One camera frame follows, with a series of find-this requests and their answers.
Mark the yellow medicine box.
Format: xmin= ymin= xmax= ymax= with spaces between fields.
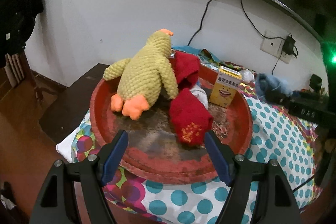
xmin=209 ymin=66 xmax=242 ymax=108

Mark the light blue sock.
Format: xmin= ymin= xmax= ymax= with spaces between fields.
xmin=255 ymin=73 xmax=293 ymax=104

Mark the white wall socket plate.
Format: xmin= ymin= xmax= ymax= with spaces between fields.
xmin=260 ymin=30 xmax=291 ymax=64

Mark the black hanging cable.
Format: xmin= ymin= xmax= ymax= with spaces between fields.
xmin=187 ymin=0 xmax=227 ymax=47

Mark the round red tray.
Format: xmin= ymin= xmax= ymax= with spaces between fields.
xmin=90 ymin=79 xmax=252 ymax=185

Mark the white crumpled plastic bag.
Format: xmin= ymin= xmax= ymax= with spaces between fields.
xmin=240 ymin=69 xmax=255 ymax=85

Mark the white sock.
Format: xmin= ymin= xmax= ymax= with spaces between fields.
xmin=190 ymin=84 xmax=209 ymax=110

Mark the dark wooden side table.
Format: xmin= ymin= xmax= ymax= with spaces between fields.
xmin=39 ymin=64 xmax=107 ymax=143

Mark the yellow plush duck toy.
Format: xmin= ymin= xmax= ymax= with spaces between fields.
xmin=103 ymin=29 xmax=178 ymax=121

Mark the colourful polka dot bedsheet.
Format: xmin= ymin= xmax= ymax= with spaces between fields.
xmin=55 ymin=45 xmax=329 ymax=224

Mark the black power adapter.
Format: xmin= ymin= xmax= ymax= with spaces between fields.
xmin=282 ymin=34 xmax=298 ymax=59

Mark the red sock with gold print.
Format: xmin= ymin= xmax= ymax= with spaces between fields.
xmin=169 ymin=88 xmax=213 ymax=147

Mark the plain red sock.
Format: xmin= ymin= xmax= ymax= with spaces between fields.
xmin=173 ymin=51 xmax=200 ymax=90

